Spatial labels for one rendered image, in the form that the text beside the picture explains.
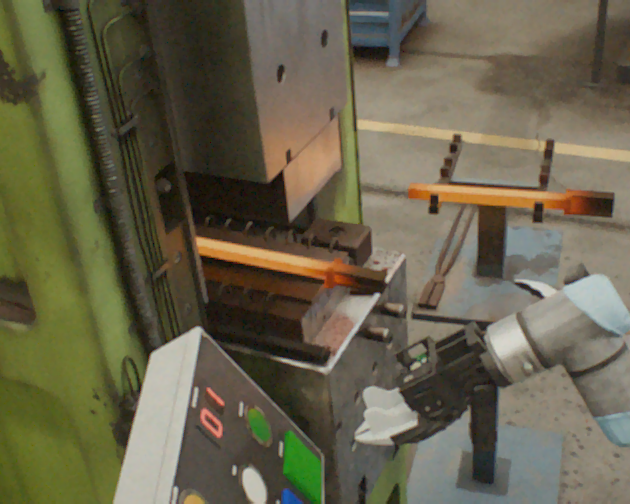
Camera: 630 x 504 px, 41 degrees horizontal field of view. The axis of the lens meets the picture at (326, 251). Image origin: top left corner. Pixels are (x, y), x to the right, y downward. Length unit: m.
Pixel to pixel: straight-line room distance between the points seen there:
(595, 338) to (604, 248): 2.45
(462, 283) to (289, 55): 0.88
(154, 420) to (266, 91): 0.48
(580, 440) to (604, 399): 1.60
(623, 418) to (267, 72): 0.64
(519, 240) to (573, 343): 1.15
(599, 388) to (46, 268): 0.71
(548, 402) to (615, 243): 0.96
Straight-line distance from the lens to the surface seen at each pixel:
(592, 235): 3.51
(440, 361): 1.03
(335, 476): 1.61
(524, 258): 2.07
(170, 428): 0.97
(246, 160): 1.24
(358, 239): 1.63
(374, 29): 5.17
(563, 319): 0.99
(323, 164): 1.41
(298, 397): 1.52
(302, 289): 1.49
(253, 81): 1.18
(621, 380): 1.02
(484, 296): 1.93
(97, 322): 1.20
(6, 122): 1.09
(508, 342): 1.00
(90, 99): 1.09
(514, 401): 2.72
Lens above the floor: 1.85
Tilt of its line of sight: 33 degrees down
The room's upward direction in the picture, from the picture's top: 5 degrees counter-clockwise
